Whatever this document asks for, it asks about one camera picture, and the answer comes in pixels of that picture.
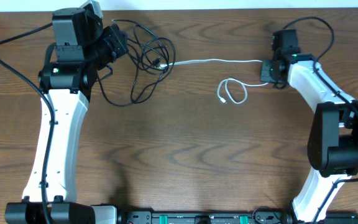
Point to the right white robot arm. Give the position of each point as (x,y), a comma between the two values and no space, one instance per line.
(332,147)

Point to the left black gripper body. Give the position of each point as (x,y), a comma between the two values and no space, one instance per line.
(108,48)

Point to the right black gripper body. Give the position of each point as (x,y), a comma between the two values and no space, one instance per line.
(267,73)

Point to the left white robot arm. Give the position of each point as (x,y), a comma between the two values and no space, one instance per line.
(82,47)

